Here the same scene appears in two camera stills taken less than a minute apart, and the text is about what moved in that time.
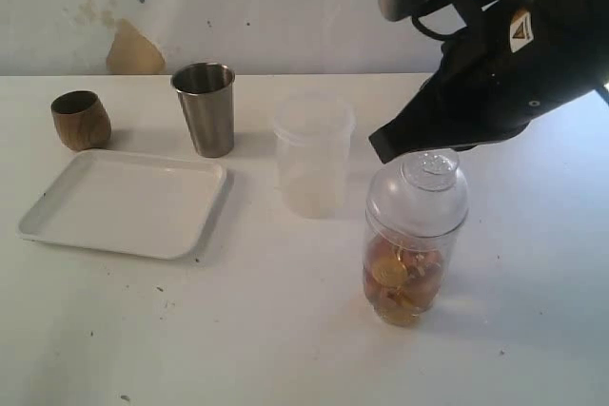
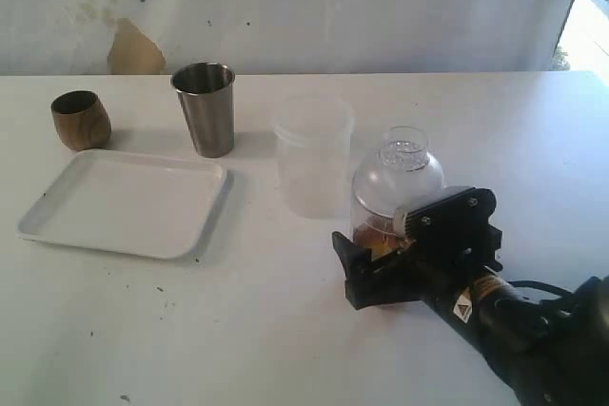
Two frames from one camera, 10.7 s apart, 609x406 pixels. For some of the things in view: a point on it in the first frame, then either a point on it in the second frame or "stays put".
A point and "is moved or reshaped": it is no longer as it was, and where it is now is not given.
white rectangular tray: x=128 y=203 stays put
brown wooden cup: x=82 y=121 stays put
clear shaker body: x=404 y=277 is moved or reshaped
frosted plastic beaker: x=310 y=141 stays put
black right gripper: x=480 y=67 to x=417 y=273
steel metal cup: x=206 y=96 stays put
